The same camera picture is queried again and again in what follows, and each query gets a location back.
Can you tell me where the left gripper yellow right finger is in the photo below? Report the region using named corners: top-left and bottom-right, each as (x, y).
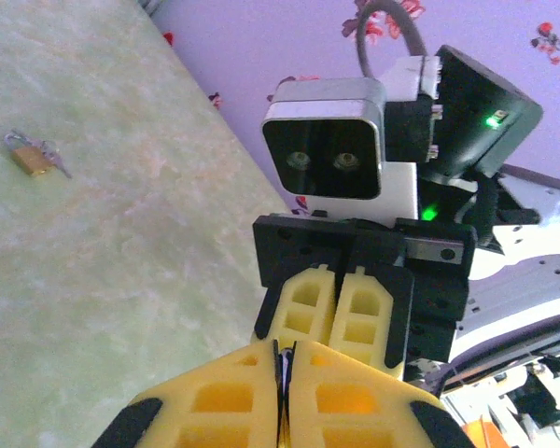
top-left (282, 340), bottom-right (476, 448)

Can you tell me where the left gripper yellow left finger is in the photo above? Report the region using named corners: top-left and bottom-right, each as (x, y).
top-left (91, 339), bottom-right (284, 448)

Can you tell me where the brass padlock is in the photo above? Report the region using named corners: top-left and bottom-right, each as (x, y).
top-left (3, 129), bottom-right (57, 178)

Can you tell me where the orange object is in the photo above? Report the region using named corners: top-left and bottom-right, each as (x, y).
top-left (464, 417), bottom-right (512, 448)

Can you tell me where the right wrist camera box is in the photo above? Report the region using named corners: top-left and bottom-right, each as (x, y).
top-left (259, 77), bottom-right (419, 221)

